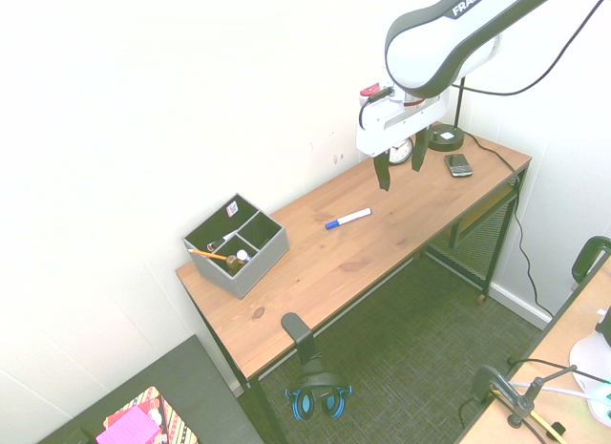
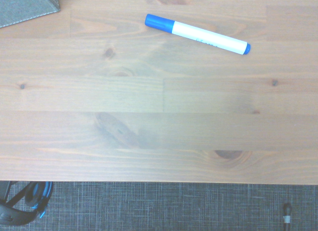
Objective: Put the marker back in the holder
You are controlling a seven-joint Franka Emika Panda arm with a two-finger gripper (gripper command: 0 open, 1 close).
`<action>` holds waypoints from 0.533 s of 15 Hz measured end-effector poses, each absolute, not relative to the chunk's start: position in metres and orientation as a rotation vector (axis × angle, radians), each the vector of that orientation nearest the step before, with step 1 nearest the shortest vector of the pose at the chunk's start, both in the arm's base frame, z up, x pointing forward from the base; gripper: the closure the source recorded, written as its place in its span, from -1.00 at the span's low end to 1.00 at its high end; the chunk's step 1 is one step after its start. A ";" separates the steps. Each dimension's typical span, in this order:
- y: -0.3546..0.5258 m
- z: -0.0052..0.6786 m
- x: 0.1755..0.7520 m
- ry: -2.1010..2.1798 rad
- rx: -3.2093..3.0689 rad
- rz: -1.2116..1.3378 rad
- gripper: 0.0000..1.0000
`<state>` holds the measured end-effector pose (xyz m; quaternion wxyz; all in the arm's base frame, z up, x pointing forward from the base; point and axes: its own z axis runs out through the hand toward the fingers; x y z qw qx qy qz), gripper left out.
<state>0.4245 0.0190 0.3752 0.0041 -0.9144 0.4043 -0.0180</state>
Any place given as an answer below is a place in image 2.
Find grey fabric desk organizer box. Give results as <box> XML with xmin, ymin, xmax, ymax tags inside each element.
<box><xmin>0</xmin><ymin>0</ymin><xmax>61</xmax><ymax>29</ymax></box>

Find blue and white marker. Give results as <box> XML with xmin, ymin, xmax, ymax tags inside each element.
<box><xmin>145</xmin><ymin>13</ymin><xmax>251</xmax><ymax>56</ymax></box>

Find black and blue headphones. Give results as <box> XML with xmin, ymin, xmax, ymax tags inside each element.
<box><xmin>0</xmin><ymin>181</ymin><xmax>54</xmax><ymax>227</ymax></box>

